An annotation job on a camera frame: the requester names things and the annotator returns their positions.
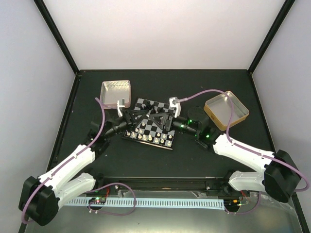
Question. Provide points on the black frame post left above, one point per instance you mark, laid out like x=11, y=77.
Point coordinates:
x=41, y=6

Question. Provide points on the black frame post right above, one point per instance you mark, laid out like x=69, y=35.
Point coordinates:
x=283, y=12

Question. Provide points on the black frame post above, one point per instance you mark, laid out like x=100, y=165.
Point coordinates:
x=41, y=6
x=283, y=12

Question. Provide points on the black mounting rail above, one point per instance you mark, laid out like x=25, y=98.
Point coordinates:
x=158, y=185

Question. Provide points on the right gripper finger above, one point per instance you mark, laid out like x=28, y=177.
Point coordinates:
x=159, y=121
x=159, y=115

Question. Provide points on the gold rectangular tin lid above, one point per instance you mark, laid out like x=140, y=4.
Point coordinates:
x=222, y=108

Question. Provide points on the small circuit board left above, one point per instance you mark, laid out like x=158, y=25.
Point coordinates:
x=97, y=200

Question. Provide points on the small circuit board right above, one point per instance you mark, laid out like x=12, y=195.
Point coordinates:
x=235, y=202

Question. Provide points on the pale blue cable duct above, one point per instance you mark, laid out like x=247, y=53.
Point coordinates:
x=152, y=203

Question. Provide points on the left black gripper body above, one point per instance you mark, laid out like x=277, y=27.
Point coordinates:
x=129, y=121

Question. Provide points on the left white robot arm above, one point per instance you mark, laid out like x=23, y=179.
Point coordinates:
x=42, y=197

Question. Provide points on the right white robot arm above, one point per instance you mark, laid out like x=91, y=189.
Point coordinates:
x=272, y=173

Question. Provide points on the pile of black chess pieces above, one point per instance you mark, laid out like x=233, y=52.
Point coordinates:
x=152, y=108

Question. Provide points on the pink square tin box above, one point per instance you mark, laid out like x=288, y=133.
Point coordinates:
x=114, y=91

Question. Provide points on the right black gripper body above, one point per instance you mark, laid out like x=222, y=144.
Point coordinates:
x=169, y=126

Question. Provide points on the black and silver chessboard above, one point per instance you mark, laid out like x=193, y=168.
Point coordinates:
x=151, y=129

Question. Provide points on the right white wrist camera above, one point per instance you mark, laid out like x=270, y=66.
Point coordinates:
x=175, y=103

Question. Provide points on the small circuit board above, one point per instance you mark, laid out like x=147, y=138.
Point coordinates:
x=97, y=200
x=235, y=202

